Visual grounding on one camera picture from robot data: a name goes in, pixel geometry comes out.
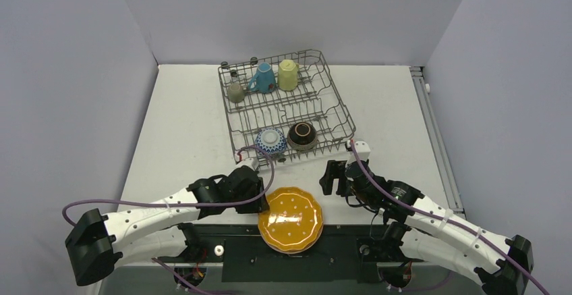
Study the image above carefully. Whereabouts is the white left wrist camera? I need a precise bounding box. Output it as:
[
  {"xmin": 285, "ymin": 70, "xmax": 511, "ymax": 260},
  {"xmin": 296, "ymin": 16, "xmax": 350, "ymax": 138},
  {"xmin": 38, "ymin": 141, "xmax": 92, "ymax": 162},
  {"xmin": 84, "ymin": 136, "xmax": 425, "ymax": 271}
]
[{"xmin": 236, "ymin": 157, "xmax": 259, "ymax": 171}]

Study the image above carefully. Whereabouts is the orange patterned small bowl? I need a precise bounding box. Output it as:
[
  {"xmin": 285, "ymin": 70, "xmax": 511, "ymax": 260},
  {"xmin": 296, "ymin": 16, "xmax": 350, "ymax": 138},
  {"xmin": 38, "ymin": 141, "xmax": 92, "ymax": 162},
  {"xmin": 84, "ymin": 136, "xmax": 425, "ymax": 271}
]
[{"xmin": 254, "ymin": 128, "xmax": 288, "ymax": 157}]

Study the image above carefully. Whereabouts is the small grey-green mug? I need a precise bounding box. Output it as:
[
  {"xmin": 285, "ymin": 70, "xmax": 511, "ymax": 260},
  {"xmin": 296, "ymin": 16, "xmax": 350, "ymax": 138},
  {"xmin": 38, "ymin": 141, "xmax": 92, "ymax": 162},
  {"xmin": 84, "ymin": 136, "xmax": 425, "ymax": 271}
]
[{"xmin": 227, "ymin": 82, "xmax": 246, "ymax": 103}]

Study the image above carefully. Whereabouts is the pale yellow mug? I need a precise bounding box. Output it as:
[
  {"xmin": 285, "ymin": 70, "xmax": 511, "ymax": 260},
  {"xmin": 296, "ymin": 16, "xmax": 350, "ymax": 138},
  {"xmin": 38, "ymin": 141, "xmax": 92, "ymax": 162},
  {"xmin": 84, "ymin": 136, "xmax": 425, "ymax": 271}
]
[{"xmin": 277, "ymin": 59, "xmax": 299, "ymax": 91}]

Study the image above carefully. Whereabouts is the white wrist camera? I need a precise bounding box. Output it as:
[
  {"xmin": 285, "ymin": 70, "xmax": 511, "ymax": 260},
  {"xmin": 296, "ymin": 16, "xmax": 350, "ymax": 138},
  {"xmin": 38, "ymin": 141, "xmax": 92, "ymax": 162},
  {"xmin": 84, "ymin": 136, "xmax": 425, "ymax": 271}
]
[
  {"xmin": 236, "ymin": 157, "xmax": 259, "ymax": 171},
  {"xmin": 345, "ymin": 139, "xmax": 371, "ymax": 167}
]

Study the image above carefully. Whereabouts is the dark patterned cream bowl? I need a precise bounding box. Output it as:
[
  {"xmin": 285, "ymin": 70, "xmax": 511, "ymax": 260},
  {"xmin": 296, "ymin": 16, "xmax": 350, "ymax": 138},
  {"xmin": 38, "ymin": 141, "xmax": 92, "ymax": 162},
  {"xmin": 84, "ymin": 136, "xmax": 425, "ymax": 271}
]
[{"xmin": 287, "ymin": 122, "xmax": 318, "ymax": 152}]

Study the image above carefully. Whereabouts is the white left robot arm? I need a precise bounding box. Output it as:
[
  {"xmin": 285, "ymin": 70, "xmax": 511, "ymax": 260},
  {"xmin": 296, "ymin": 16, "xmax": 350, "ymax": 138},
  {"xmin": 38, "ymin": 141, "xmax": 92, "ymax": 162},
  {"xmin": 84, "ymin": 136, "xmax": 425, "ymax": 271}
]
[{"xmin": 65, "ymin": 165, "xmax": 268, "ymax": 286}]

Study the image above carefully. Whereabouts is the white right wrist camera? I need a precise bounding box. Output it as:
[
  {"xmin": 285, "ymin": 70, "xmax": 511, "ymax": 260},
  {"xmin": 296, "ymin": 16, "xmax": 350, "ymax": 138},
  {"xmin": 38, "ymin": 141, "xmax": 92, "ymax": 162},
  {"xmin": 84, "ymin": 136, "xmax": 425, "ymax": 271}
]
[{"xmin": 345, "ymin": 139, "xmax": 371, "ymax": 167}]

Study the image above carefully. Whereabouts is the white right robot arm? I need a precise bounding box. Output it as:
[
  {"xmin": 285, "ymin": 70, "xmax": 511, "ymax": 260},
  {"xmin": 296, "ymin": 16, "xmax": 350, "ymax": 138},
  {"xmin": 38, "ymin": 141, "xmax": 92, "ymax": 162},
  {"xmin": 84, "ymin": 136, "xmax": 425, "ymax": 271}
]
[{"xmin": 319, "ymin": 160, "xmax": 534, "ymax": 294}]

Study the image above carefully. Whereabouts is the grey wire dish rack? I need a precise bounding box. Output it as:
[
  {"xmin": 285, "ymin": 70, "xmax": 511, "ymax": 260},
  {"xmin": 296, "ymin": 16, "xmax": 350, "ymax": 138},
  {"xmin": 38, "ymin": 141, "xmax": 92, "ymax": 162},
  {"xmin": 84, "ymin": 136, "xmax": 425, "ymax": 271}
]
[{"xmin": 217, "ymin": 49, "xmax": 356, "ymax": 162}]

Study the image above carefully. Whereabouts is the yellow polka dot plate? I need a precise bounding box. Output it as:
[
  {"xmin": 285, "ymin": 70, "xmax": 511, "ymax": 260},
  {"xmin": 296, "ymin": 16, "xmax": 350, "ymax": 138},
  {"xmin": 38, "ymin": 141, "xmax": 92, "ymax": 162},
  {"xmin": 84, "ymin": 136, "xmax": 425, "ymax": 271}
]
[{"xmin": 258, "ymin": 186, "xmax": 324, "ymax": 254}]

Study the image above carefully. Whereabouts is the blue mug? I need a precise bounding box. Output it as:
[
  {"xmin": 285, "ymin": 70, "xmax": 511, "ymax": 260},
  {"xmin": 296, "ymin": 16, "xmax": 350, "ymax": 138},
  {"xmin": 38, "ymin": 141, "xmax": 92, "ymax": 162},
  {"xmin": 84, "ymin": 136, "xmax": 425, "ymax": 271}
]
[{"xmin": 247, "ymin": 62, "xmax": 277, "ymax": 94}]

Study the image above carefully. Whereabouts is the aluminium side rail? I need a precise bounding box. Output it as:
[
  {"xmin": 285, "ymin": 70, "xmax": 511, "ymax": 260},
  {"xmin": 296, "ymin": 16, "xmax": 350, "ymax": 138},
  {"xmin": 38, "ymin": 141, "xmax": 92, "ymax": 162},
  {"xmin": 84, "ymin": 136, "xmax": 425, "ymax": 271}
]
[{"xmin": 409, "ymin": 66, "xmax": 465, "ymax": 217}]

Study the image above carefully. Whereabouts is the black table frame rail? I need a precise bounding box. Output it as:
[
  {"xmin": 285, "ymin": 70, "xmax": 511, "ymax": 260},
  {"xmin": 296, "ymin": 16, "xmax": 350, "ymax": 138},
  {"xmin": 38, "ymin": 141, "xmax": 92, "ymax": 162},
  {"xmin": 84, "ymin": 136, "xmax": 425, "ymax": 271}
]
[{"xmin": 96, "ymin": 223, "xmax": 430, "ymax": 285}]

